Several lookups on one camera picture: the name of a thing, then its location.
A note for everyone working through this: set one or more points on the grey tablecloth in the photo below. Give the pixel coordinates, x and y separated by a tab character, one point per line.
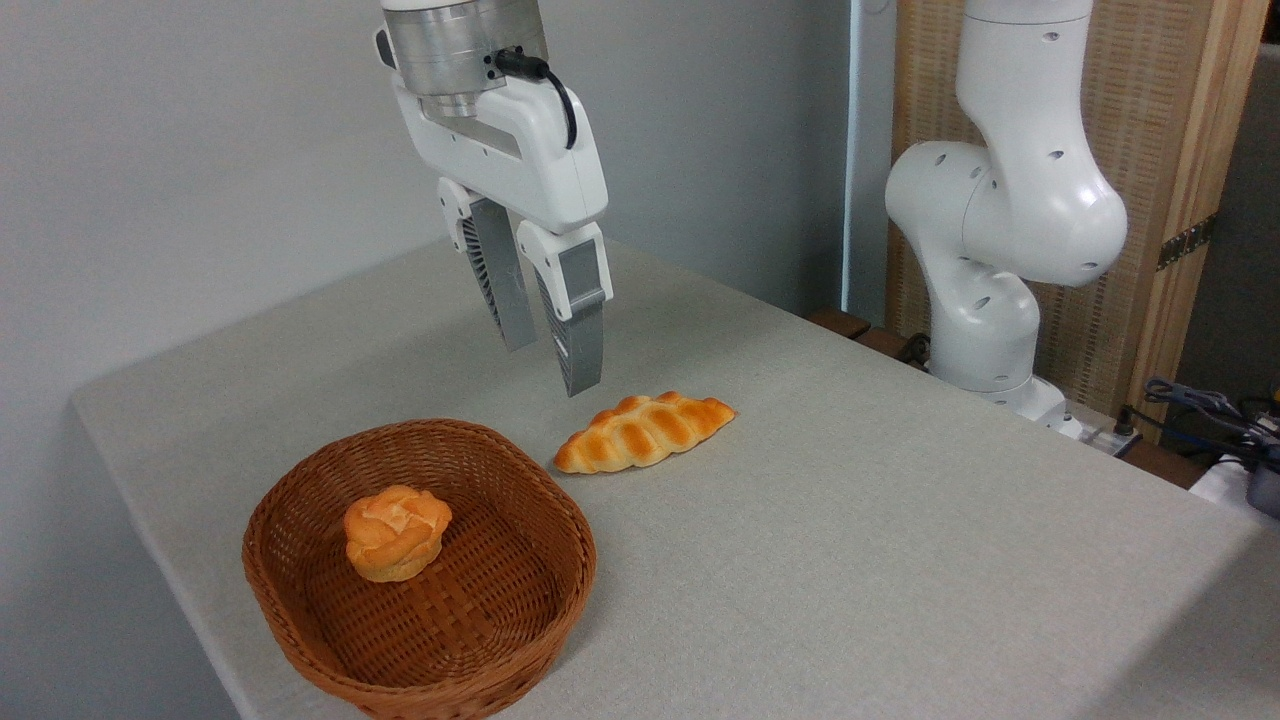
850	560

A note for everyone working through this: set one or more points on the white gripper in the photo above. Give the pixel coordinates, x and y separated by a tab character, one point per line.
520	150

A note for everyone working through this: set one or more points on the round bread roll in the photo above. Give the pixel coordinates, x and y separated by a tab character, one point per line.
395	535

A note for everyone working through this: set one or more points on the brown wicker basket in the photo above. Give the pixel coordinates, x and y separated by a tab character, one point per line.
480	620

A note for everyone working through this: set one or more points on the long braided bread loaf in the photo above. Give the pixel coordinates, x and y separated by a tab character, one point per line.
640	432

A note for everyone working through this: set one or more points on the metal screen hinge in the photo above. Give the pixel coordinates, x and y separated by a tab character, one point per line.
1187	242

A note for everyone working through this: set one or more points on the dark grey box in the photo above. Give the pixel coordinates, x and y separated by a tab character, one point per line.
1265	492

